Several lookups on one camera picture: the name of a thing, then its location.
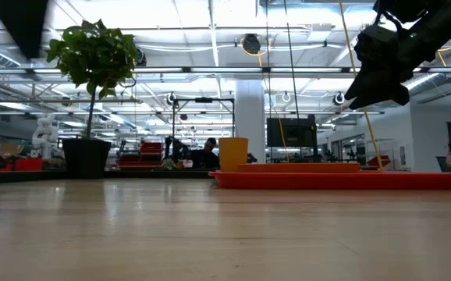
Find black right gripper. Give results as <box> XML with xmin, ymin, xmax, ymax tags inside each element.
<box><xmin>344</xmin><ymin>24</ymin><xmax>416</xmax><ymax>110</ymax></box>

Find orange plastic cup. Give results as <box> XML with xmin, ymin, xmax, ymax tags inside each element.
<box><xmin>218</xmin><ymin>137</ymin><xmax>250</xmax><ymax>173</ymax></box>

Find red plastic tray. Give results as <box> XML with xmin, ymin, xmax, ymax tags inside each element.
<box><xmin>208</xmin><ymin>170</ymin><xmax>451</xmax><ymax>191</ymax></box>

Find black screen on stand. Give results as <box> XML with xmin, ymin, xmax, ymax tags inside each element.
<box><xmin>266</xmin><ymin>115</ymin><xmax>318</xmax><ymax>149</ymax></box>

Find red storage bins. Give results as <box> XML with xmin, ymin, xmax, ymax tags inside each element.
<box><xmin>116</xmin><ymin>141</ymin><xmax>164</xmax><ymax>169</ymax></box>

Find green leafy plant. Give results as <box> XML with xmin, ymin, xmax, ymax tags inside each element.
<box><xmin>45</xmin><ymin>18</ymin><xmax>140</xmax><ymax>140</ymax></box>

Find black plant pot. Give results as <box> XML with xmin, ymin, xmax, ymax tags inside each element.
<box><xmin>61</xmin><ymin>138</ymin><xmax>112</xmax><ymax>180</ymax></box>

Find white robot figure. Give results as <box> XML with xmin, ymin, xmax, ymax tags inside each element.
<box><xmin>31</xmin><ymin>112</ymin><xmax>59</xmax><ymax>160</ymax></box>

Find yellow hanging cable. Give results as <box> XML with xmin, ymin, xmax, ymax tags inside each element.
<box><xmin>338</xmin><ymin>0</ymin><xmax>385</xmax><ymax>172</ymax></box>

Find black ceiling cable reel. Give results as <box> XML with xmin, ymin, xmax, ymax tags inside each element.
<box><xmin>242</xmin><ymin>33</ymin><xmax>262</xmax><ymax>55</ymax></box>

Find black metal stand frame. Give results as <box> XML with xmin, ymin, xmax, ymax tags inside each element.
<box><xmin>172</xmin><ymin>96</ymin><xmax>236</xmax><ymax>138</ymax></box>

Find black aluminium table frame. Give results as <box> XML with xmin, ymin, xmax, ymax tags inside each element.
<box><xmin>0</xmin><ymin>169</ymin><xmax>215</xmax><ymax>185</ymax></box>

